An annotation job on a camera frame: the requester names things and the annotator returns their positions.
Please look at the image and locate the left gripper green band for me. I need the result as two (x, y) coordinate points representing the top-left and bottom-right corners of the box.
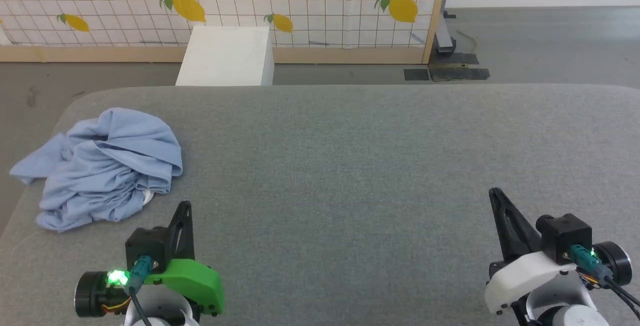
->
(74, 200), (225, 318)

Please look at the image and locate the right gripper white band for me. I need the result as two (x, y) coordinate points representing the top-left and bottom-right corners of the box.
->
(483, 187), (634, 316)

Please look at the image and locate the light blue polo shirt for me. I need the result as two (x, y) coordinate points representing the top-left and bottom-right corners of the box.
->
(9, 107), (184, 232)

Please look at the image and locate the long black floor tape patch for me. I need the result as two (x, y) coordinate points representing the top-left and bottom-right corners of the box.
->
(428, 67), (491, 82)

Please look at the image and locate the grey fabric sofa cushion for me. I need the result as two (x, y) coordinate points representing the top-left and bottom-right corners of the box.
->
(0, 84), (640, 326)

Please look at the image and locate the black floor tape under foot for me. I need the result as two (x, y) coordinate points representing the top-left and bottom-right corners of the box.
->
(434, 52), (480, 66)

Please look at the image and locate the white box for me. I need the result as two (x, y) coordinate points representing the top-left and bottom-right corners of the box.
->
(175, 26), (275, 87)

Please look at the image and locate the grey metal partition foot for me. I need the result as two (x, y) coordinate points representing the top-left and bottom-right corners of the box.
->
(434, 10), (457, 57)

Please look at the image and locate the lemon pattern grid partition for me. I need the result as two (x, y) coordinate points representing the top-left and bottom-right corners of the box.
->
(0, 0), (454, 65)

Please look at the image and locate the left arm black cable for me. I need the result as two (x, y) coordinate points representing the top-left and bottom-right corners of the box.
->
(127, 255), (154, 326)

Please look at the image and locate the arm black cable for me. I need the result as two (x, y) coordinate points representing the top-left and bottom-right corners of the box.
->
(569, 244), (640, 320)
(127, 255), (154, 326)

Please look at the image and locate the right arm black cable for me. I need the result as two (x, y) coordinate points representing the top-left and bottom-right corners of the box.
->
(569, 244), (640, 320)

